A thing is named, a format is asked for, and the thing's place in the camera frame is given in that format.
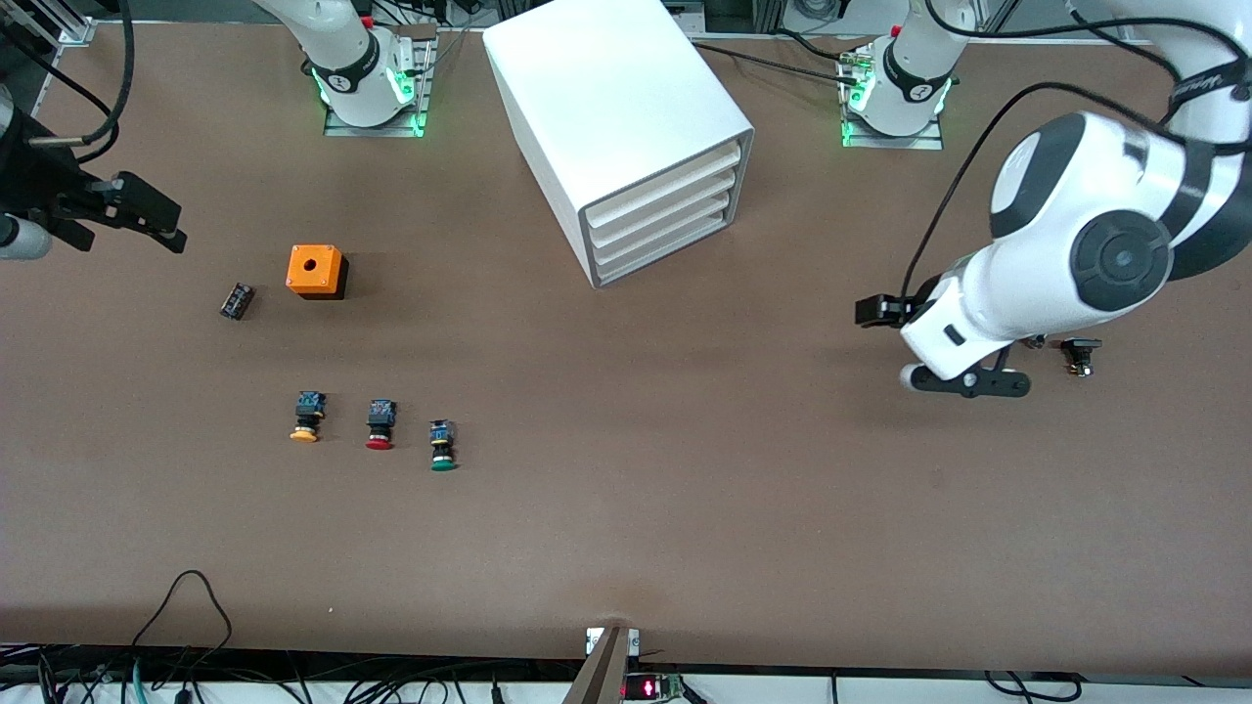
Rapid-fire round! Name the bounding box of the yellow push button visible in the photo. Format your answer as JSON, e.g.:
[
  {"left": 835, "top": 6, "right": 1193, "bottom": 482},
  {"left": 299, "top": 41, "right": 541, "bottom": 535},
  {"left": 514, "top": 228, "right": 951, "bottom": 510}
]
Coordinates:
[{"left": 290, "top": 391, "right": 327, "bottom": 444}]

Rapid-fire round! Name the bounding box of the black component with brass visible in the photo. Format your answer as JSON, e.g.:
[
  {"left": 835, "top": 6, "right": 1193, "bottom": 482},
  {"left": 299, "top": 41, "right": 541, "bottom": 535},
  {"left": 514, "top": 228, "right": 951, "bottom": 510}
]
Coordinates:
[{"left": 1061, "top": 337, "right": 1104, "bottom": 378}]

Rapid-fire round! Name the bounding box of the device with red display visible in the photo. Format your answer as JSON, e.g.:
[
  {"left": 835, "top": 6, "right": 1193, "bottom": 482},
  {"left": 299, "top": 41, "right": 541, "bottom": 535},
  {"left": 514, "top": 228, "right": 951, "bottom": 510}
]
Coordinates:
[{"left": 623, "top": 672, "right": 688, "bottom": 702}]

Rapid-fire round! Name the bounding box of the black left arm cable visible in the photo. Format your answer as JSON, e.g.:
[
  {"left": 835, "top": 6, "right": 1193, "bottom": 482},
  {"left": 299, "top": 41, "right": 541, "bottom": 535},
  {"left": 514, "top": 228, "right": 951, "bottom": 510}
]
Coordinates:
[{"left": 898, "top": 0, "right": 1252, "bottom": 306}]

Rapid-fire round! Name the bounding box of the orange button enclosure box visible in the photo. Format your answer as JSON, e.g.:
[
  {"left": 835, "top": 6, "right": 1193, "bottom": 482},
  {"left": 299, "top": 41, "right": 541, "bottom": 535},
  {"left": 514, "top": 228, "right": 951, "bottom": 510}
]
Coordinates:
[{"left": 286, "top": 244, "right": 349, "bottom": 300}]

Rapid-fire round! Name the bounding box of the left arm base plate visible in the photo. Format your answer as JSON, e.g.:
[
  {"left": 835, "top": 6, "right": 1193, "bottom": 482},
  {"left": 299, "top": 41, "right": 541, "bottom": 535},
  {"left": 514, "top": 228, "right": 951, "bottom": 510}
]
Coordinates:
[{"left": 838, "top": 49, "right": 945, "bottom": 151}]

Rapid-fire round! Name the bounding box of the black cable to base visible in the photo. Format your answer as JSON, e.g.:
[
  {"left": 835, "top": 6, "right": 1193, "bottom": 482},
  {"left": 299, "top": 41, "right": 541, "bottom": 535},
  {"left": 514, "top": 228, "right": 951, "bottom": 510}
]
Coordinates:
[{"left": 693, "top": 29, "right": 864, "bottom": 85}]

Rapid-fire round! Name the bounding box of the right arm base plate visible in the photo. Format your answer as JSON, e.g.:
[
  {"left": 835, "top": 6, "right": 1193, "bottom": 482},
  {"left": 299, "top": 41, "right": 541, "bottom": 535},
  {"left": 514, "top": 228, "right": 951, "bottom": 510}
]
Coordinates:
[{"left": 323, "top": 24, "right": 435, "bottom": 139}]

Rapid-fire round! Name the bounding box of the black cable loop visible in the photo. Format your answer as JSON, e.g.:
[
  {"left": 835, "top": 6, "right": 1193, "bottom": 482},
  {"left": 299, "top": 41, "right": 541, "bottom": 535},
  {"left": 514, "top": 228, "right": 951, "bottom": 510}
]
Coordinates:
[{"left": 131, "top": 570, "right": 234, "bottom": 652}]

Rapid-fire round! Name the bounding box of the grey camera post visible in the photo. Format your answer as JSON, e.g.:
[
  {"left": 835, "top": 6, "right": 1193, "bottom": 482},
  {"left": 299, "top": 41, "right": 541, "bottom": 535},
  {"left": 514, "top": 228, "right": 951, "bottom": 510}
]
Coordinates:
[{"left": 561, "top": 626, "right": 633, "bottom": 704}]

